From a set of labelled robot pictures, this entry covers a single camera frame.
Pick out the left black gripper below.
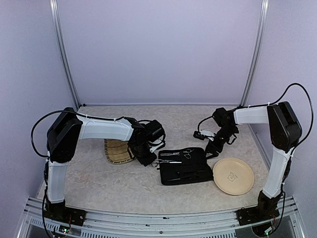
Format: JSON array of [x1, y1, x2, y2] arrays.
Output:
[[131, 142, 158, 167]]

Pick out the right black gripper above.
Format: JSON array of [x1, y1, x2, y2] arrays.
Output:
[[203, 125, 237, 159]]

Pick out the silver thinning scissors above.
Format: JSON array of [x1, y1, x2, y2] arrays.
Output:
[[160, 149, 195, 159]]

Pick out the black zippered tool case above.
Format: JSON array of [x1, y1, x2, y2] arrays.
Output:
[[158, 147, 213, 186]]

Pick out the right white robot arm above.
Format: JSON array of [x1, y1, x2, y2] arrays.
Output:
[[205, 102, 302, 201]]

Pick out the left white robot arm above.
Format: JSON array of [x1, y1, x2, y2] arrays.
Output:
[[47, 107, 165, 221]]

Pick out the woven bamboo tray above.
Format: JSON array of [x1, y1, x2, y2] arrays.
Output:
[[104, 139, 134, 165]]

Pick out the beige round plate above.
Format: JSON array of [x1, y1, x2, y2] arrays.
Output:
[[212, 157, 255, 195]]

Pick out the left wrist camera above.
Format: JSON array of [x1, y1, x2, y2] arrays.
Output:
[[148, 139, 165, 153]]

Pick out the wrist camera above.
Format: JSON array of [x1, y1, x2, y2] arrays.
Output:
[[148, 139, 165, 153], [193, 130, 215, 141]]

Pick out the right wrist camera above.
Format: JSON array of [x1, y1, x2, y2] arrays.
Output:
[[193, 130, 215, 141]]

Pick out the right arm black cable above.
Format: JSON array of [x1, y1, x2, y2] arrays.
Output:
[[198, 83, 313, 154]]

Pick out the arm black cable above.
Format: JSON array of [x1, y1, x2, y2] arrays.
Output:
[[30, 110, 124, 157], [198, 83, 313, 154]]

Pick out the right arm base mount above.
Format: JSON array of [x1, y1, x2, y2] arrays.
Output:
[[236, 190, 284, 226]]

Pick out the right aluminium frame post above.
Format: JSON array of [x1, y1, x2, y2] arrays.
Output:
[[239, 0, 269, 106]]

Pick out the aluminium frame post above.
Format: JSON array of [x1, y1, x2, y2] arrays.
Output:
[[50, 0, 81, 109], [239, 0, 269, 106]]

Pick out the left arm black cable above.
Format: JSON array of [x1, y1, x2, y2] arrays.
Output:
[[30, 110, 124, 157]]

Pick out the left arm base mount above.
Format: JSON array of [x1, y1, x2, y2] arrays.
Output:
[[44, 201, 86, 227]]

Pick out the front aluminium rail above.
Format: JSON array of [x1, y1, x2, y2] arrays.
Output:
[[17, 195, 305, 238]]

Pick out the left aluminium frame post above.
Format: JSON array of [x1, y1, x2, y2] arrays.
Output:
[[50, 0, 81, 109]]

